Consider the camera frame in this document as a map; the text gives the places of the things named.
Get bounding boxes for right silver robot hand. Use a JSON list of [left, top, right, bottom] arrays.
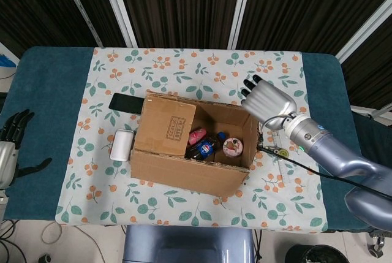
[[240, 74, 298, 131]]

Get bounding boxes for brown cardboard box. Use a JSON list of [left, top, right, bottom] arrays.
[[130, 90, 261, 198]]

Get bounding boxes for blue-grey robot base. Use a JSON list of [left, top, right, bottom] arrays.
[[122, 224, 257, 263]]

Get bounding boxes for round pink tin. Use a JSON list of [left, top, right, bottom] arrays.
[[222, 137, 244, 157]]

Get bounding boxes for clear plastic ruler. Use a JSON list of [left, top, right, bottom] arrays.
[[268, 129, 292, 184]]

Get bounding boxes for cola bottle blue label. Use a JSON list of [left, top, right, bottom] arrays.
[[184, 132, 228, 162]]

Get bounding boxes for small pink packet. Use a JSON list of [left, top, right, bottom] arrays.
[[188, 127, 206, 146]]

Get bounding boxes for dark fabric storage bin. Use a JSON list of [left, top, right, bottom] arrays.
[[352, 111, 392, 169]]

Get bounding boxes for black smartphone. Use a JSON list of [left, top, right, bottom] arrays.
[[109, 93, 145, 115]]

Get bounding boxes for white rectangular case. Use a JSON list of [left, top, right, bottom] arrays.
[[110, 128, 135, 162]]

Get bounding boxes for black round bin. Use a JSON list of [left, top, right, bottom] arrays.
[[284, 243, 349, 263]]

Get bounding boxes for black caster wheel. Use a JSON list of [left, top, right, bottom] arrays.
[[369, 235, 386, 259]]

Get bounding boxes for floral print tablecloth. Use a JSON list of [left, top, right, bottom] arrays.
[[55, 47, 328, 234]]

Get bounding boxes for teal table cover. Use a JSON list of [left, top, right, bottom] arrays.
[[0, 45, 373, 233]]

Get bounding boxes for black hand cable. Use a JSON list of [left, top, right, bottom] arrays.
[[257, 121, 392, 199]]

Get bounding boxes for slanted white frame post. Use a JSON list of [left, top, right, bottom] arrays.
[[335, 0, 392, 63]]

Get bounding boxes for wide white frame post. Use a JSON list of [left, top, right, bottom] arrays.
[[97, 0, 138, 48]]

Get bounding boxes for thin white frame post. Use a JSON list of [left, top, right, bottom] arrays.
[[56, 0, 104, 48]]

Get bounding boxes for grey floor cable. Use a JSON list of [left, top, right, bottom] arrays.
[[41, 222, 102, 263]]

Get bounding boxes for black floor cables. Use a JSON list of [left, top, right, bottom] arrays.
[[0, 219, 16, 263]]

